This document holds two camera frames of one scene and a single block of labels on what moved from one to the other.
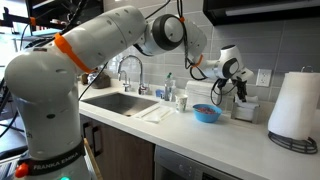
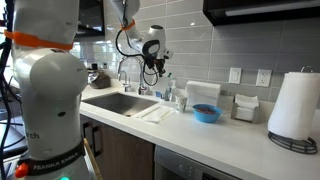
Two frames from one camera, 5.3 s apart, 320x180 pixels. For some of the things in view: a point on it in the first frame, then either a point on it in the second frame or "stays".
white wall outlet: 264,77 stays
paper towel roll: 296,109 stays
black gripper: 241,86 to 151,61
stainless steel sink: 126,104 stays
